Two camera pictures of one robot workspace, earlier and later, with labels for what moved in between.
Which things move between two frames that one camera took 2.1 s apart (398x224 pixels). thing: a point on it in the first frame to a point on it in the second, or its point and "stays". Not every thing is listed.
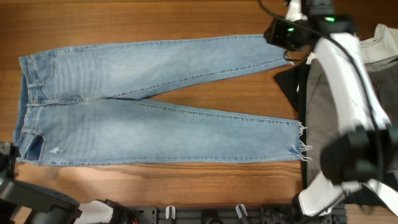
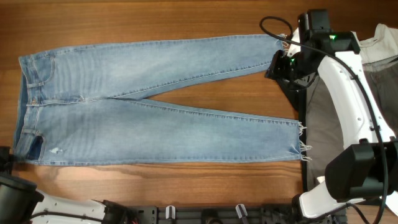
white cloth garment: x=383 y=46 stays
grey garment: x=383 y=77 stays
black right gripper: x=276 y=37 to x=276 y=68
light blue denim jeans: x=74 y=105 stays
